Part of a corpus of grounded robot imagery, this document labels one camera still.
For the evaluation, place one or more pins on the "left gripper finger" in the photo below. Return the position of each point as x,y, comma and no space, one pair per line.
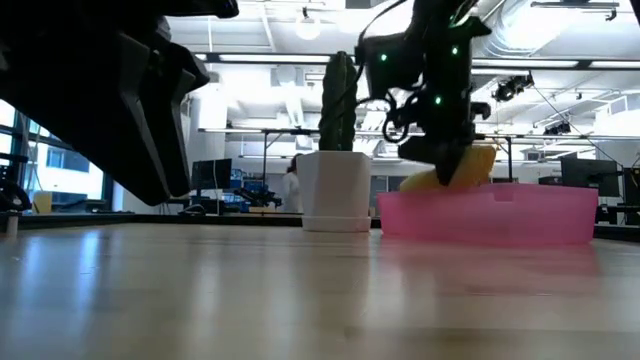
175,100
110,120

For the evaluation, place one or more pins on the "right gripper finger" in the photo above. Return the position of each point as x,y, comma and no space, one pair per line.
450,165

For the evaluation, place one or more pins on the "yellow microfiber towel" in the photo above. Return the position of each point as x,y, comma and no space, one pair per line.
477,165

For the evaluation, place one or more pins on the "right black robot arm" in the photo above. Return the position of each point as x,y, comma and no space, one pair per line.
435,40

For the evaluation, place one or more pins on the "small black robot arm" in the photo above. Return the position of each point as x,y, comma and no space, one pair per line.
257,195

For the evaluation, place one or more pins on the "pink plastic basket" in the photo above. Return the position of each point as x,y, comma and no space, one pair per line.
500,215

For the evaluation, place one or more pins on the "small white cylinder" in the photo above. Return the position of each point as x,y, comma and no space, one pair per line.
12,225

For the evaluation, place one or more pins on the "black ceiling spotlight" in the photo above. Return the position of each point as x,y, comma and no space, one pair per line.
510,87
557,129

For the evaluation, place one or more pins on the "black computer monitor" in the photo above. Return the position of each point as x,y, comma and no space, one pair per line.
212,174
590,175

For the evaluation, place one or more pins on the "pale yellow box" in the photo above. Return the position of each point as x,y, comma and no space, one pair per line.
42,202

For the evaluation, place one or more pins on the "green cactus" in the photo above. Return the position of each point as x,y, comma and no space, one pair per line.
332,100

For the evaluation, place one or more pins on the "white plant pot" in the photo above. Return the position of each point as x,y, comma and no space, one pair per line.
334,190

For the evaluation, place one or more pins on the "person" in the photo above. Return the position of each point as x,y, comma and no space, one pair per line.
291,190

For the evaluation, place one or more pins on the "white round ceiling lamp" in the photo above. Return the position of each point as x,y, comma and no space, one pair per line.
307,27

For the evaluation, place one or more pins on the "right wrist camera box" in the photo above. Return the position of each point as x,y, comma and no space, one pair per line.
415,150

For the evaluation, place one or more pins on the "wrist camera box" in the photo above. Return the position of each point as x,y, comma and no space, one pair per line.
415,150
200,7

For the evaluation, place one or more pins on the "black metal workstation frame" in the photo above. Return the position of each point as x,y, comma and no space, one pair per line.
510,150
265,150

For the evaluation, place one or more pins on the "black window frame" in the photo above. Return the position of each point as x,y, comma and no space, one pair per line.
107,192

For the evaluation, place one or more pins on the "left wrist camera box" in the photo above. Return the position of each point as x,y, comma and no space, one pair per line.
200,7

